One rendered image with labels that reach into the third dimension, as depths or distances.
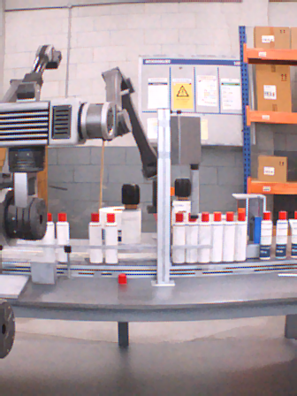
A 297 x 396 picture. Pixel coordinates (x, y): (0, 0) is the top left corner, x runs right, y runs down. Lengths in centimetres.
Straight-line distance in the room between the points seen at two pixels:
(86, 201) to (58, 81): 145
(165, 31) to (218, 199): 200
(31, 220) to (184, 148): 70
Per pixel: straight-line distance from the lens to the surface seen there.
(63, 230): 261
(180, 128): 242
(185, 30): 711
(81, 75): 728
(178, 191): 317
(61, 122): 200
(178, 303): 221
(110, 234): 259
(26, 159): 205
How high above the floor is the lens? 143
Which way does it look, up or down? 6 degrees down
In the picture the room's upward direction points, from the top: straight up
